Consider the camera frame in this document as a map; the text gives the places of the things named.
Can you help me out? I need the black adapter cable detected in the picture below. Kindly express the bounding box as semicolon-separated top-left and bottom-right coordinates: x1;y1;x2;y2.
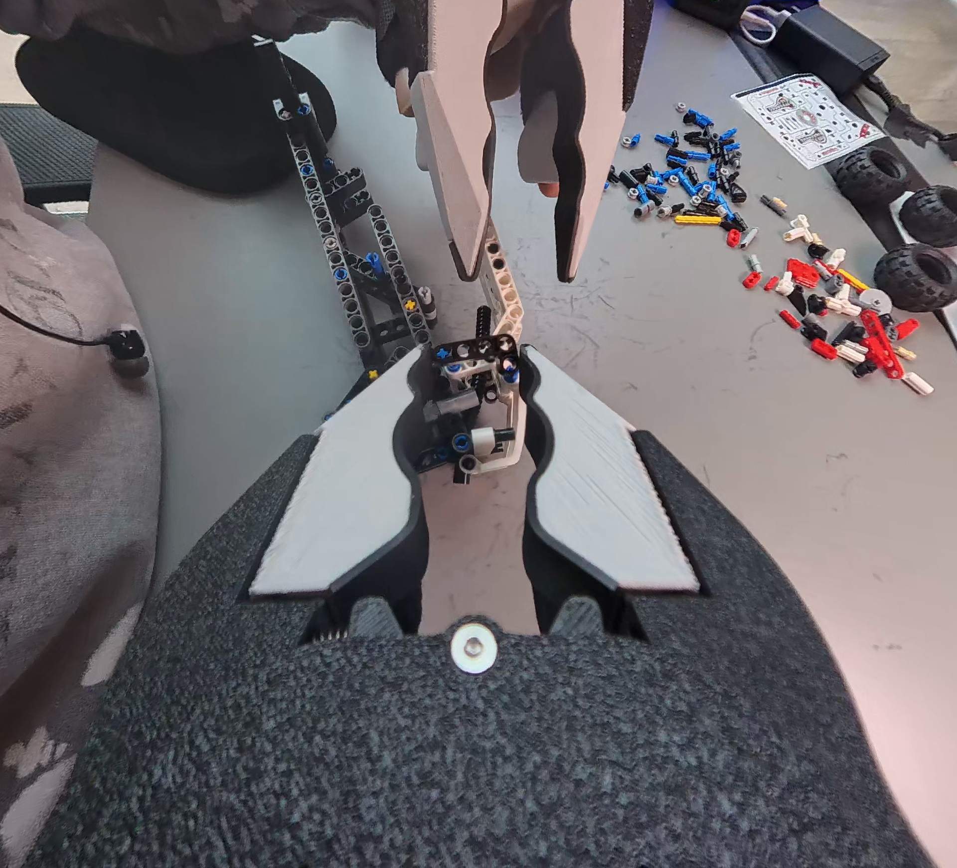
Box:
867;76;957;162

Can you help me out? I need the toy sticker sheet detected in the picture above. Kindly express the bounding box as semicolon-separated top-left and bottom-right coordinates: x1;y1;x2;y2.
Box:
731;72;887;170

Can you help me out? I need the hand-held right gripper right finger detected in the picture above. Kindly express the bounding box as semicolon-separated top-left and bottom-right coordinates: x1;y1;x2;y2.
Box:
519;345;702;596

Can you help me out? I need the person's left hand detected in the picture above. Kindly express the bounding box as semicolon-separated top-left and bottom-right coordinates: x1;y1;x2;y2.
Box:
395;0;562;201

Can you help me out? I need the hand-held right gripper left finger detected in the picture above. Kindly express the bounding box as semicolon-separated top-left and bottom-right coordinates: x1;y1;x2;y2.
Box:
248;347;431;600

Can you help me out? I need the thin white cable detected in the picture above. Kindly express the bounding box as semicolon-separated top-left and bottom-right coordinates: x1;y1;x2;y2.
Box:
740;2;786;47

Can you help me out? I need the black chair armrest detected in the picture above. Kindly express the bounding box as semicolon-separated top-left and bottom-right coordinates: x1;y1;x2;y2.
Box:
0;104;98;207

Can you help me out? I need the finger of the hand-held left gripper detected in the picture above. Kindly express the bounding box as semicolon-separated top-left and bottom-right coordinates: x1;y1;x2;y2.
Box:
410;0;511;284
552;0;627;284

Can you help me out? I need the black rounded cushion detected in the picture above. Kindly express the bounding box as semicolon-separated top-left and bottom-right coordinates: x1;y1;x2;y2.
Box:
15;34;337;196

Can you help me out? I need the white toy truck model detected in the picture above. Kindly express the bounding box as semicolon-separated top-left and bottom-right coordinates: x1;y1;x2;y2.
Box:
250;37;526;486

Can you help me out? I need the pile of blue black toy pieces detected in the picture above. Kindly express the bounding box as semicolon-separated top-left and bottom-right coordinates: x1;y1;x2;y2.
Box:
602;102;760;249

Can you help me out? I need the black power adapter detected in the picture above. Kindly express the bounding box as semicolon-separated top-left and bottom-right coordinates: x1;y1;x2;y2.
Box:
774;2;891;95

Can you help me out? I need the pile of red white toy pieces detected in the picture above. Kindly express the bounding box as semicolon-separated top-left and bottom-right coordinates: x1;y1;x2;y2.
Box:
740;214;936;398

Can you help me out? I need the thin black cord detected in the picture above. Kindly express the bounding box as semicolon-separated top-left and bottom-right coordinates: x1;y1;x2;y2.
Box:
0;303;151;379

